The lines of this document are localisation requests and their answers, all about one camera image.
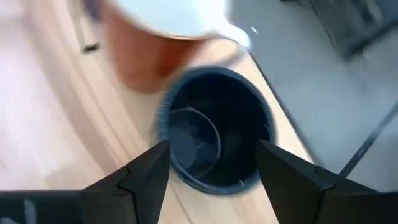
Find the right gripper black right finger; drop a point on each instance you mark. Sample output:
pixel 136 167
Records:
pixel 289 183

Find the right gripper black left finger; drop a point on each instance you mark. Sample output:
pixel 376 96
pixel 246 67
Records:
pixel 149 180

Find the small dark blue speckled mug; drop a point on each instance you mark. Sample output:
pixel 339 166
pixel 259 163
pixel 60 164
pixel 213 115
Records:
pixel 242 124

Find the orange mug white inside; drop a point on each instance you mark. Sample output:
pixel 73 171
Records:
pixel 140 56

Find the wooden shelf black frame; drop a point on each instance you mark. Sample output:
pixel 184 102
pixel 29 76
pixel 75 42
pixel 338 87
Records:
pixel 224 56

